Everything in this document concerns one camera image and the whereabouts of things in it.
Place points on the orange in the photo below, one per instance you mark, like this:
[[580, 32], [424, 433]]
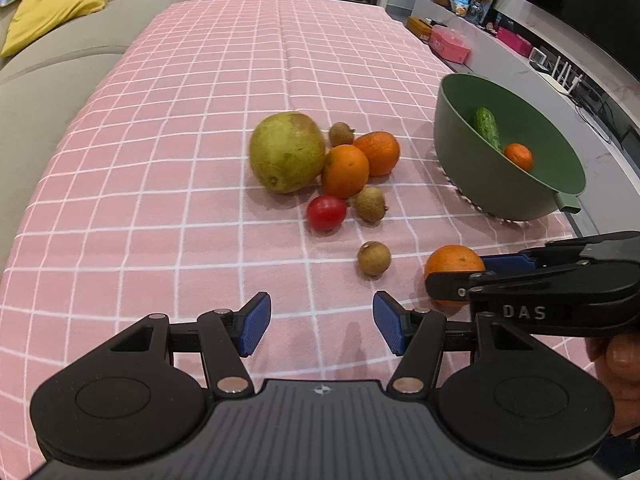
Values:
[[382, 151], [346, 171], [520, 155], [452, 258]]

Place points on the magenta box on console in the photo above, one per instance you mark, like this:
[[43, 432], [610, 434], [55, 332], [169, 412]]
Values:
[[514, 41]]

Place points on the green colander bowl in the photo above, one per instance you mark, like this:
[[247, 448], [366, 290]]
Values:
[[484, 175]]

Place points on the yellow cushion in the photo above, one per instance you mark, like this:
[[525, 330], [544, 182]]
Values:
[[35, 18]]

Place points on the person's right hand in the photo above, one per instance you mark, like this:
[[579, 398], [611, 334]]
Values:
[[617, 364]]

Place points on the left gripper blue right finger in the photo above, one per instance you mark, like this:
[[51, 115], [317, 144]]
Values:
[[417, 338]]

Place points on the pink checked tablecloth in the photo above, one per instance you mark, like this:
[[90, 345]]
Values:
[[149, 205]]

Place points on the red cherry tomato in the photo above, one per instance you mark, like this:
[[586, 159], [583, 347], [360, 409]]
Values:
[[326, 213]]

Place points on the white wifi router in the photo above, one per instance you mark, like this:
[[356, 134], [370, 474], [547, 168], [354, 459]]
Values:
[[562, 76]]

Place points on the green cucumber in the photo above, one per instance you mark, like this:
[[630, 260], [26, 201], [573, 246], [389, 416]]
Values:
[[484, 122]]

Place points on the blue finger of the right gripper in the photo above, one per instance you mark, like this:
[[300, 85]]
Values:
[[509, 263], [453, 286]]

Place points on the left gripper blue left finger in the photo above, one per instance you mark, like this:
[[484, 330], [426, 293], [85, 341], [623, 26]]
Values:
[[226, 338]]

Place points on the yellow box on floor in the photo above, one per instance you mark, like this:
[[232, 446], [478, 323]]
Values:
[[419, 28]]

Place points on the white tv console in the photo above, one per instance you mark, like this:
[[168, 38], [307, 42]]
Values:
[[611, 199]]

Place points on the pink storage box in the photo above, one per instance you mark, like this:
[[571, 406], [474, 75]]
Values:
[[449, 44]]

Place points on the beige sofa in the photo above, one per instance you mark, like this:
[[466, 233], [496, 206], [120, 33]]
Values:
[[44, 87]]

